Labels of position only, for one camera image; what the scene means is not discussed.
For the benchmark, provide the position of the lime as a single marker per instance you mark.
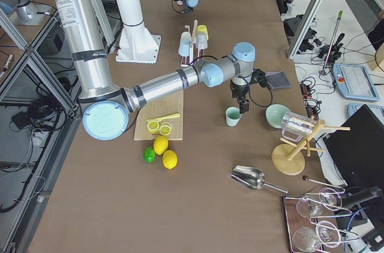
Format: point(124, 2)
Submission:
point(149, 154)

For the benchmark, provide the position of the grey cloth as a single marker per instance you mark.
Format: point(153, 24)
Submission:
point(277, 80)

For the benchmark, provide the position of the upper yellow lemon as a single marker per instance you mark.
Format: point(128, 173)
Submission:
point(161, 144)

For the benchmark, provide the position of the blue teach pendant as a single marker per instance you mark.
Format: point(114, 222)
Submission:
point(354, 82)
point(354, 107)

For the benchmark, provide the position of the wooden mug tree stand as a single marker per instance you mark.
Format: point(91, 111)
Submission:
point(288, 158)

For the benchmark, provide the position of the black monitor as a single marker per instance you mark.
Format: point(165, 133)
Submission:
point(358, 152)

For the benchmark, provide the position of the green cup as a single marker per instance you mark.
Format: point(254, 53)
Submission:
point(233, 116)

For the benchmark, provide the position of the lower yellow lemon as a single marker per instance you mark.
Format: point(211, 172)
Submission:
point(170, 159)

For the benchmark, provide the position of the wine glass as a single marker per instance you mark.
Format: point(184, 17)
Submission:
point(318, 204)
point(324, 235)

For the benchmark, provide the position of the metal scoop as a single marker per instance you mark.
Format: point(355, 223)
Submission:
point(253, 178)

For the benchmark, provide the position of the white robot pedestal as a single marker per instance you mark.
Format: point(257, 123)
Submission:
point(136, 43)

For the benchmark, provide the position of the white wire cup rack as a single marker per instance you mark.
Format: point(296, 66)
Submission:
point(194, 53)

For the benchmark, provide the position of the green bowl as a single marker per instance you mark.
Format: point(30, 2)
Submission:
point(274, 115)

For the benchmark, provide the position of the metal stick with green tip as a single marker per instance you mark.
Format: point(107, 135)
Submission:
point(322, 72)

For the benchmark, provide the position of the yellow knife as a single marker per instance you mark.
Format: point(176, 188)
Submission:
point(159, 119)

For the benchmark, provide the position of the lemon slice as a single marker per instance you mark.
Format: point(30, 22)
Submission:
point(153, 126)
point(165, 128)

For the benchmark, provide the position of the glass mug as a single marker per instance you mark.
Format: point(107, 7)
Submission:
point(295, 126)

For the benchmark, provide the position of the yellow lemon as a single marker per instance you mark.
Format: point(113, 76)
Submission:
point(161, 144)
point(170, 159)

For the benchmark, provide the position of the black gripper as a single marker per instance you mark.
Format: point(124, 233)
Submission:
point(239, 90)

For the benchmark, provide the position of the yellow cup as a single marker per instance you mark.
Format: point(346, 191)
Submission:
point(203, 29)

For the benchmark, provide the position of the blue cup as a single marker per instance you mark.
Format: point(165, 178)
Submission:
point(184, 44)

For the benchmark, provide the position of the grey cup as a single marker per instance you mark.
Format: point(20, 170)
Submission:
point(201, 41)

